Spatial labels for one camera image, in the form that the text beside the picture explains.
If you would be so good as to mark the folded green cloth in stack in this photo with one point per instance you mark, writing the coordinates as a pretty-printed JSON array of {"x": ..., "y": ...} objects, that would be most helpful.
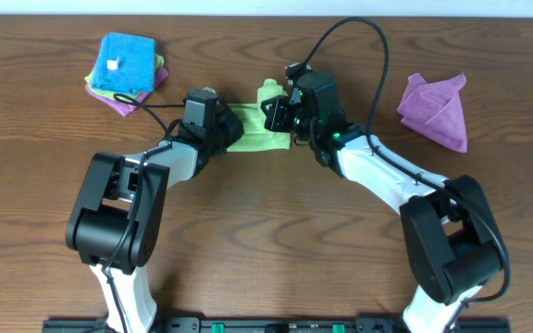
[{"x": 160, "y": 74}]

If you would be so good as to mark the green microfiber cloth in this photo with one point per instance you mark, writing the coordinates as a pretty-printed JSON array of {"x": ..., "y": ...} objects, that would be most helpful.
[{"x": 256, "y": 138}]

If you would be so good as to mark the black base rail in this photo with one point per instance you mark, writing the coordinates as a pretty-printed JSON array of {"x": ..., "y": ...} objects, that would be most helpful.
[{"x": 196, "y": 325}]

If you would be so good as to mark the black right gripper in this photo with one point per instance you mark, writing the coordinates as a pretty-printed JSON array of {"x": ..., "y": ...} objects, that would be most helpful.
[{"x": 276, "y": 114}]

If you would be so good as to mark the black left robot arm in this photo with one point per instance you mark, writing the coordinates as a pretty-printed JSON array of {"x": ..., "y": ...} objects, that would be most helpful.
[{"x": 115, "y": 221}]

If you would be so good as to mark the folded blue cloth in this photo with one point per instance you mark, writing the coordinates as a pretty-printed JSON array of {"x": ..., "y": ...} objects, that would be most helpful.
[{"x": 125, "y": 64}]

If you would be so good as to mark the folded purple cloth in stack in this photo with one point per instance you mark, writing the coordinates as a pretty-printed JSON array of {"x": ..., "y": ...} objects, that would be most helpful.
[{"x": 122, "y": 108}]

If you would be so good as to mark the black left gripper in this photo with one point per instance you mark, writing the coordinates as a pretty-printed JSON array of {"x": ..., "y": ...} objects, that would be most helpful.
[{"x": 230, "y": 126}]

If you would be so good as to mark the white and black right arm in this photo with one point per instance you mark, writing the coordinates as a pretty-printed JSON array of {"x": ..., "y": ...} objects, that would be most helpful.
[{"x": 455, "y": 249}]

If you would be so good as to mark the crumpled purple cloth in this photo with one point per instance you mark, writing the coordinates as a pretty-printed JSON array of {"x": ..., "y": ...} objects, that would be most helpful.
[{"x": 435, "y": 110}]

